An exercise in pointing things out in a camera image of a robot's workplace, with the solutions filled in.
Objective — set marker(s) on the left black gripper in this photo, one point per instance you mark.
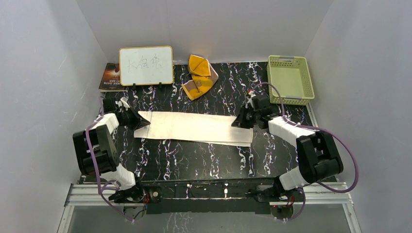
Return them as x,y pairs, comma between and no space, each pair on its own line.
139,122

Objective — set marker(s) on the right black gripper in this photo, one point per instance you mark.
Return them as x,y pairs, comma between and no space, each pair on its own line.
240,121

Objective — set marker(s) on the white towel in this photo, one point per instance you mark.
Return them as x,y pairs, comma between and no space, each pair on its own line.
204,128

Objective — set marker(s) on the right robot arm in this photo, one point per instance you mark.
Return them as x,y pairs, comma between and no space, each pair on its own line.
318,157

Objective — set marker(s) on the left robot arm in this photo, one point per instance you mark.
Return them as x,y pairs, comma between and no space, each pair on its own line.
96,152

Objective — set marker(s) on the dark book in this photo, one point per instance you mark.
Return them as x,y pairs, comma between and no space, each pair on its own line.
110,81

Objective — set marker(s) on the yellow brown towel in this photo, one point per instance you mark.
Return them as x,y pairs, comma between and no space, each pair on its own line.
203,77

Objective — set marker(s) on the green plastic basket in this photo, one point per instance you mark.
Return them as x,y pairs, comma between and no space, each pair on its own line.
291,77

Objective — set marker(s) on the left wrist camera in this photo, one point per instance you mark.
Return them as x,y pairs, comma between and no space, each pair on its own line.
123,104

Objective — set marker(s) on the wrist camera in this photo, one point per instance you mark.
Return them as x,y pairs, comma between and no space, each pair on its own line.
249,99
123,104

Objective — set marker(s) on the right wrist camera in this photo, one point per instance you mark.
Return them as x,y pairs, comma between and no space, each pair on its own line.
249,99

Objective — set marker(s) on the whiteboard with yellow frame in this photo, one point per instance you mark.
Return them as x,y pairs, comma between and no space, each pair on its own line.
146,65

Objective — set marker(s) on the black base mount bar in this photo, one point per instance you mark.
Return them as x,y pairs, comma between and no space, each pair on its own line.
216,196

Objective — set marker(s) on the aluminium rail frame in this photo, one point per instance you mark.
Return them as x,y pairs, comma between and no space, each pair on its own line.
321,211

